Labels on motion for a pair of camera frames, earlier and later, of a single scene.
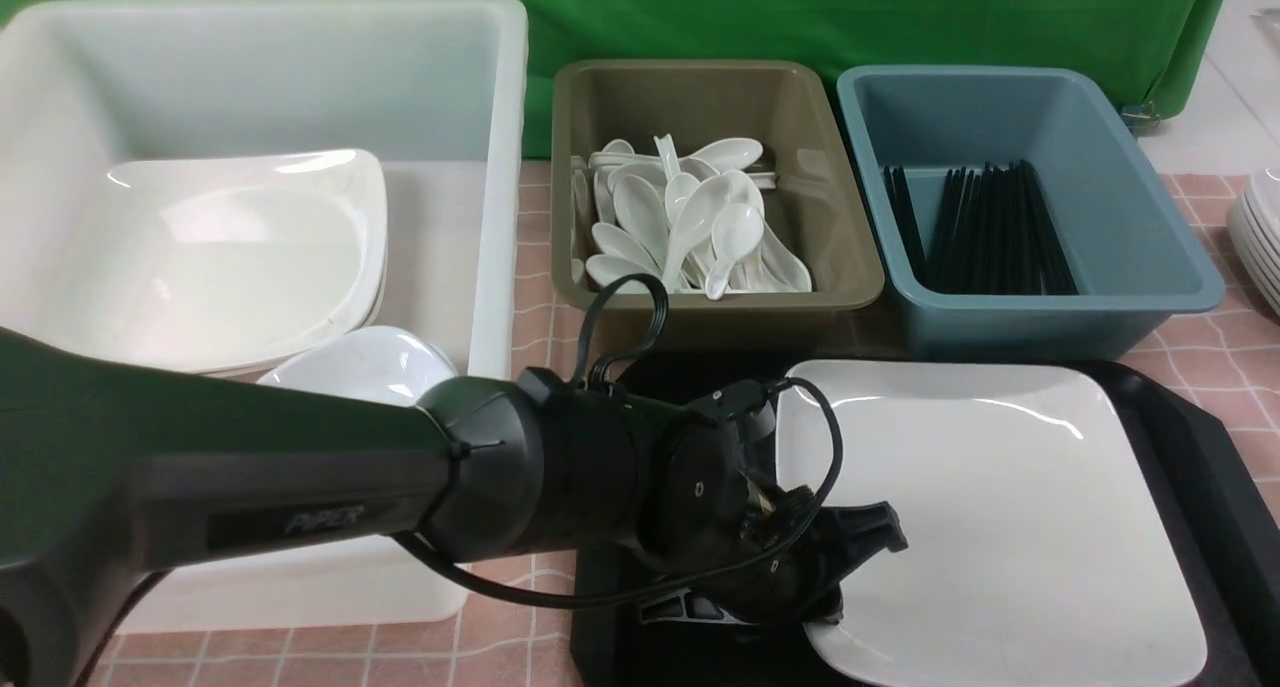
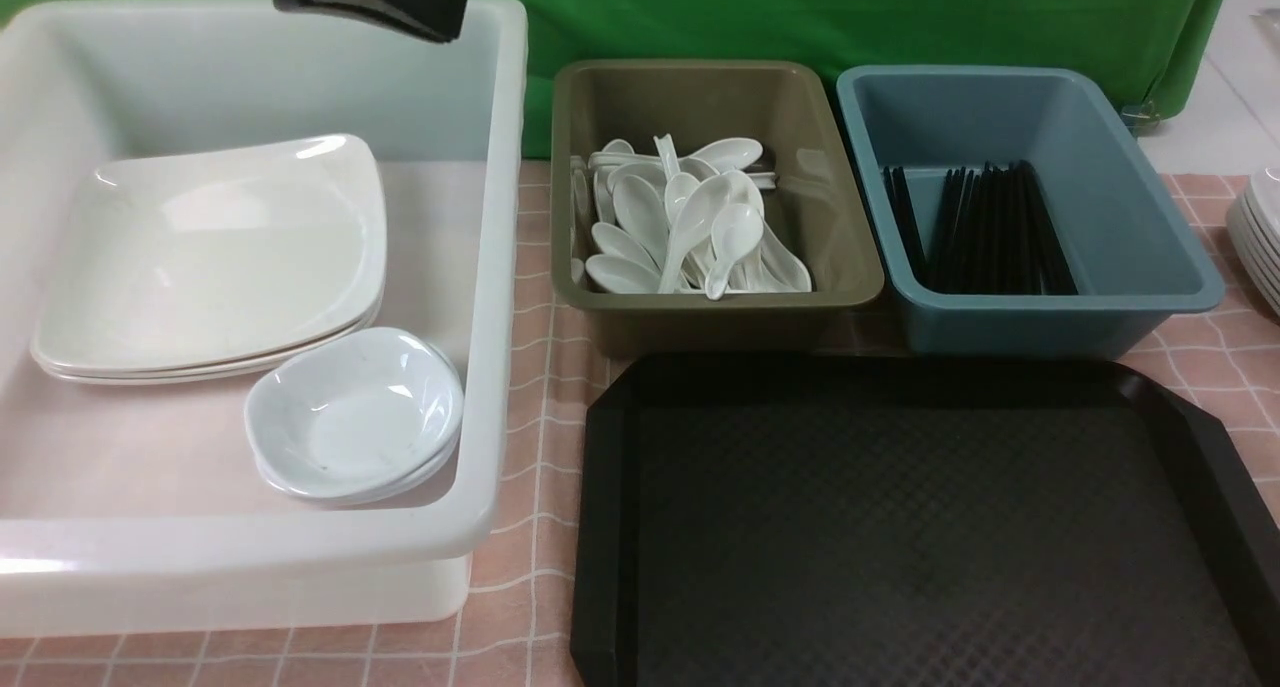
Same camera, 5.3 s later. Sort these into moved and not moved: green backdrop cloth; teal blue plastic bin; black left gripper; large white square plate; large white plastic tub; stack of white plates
Moved: black left gripper; large white square plate
Not moved: large white plastic tub; green backdrop cloth; stack of white plates; teal blue plastic bin
